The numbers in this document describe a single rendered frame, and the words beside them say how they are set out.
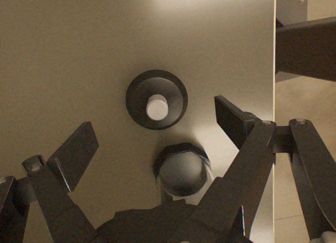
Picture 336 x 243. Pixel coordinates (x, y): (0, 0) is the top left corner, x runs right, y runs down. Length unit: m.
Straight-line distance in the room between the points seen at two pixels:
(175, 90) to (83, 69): 0.14
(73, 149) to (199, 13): 0.23
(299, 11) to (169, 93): 1.29
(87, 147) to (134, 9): 0.19
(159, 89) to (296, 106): 1.42
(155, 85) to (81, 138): 0.12
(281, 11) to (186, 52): 1.17
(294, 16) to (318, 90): 0.53
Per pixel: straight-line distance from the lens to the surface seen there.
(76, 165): 0.17
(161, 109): 0.24
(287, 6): 1.45
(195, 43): 0.30
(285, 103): 1.57
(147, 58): 0.29
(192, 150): 0.31
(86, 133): 0.20
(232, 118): 0.16
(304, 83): 1.60
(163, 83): 0.26
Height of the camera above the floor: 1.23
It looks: 70 degrees down
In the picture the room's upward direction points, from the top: 170 degrees clockwise
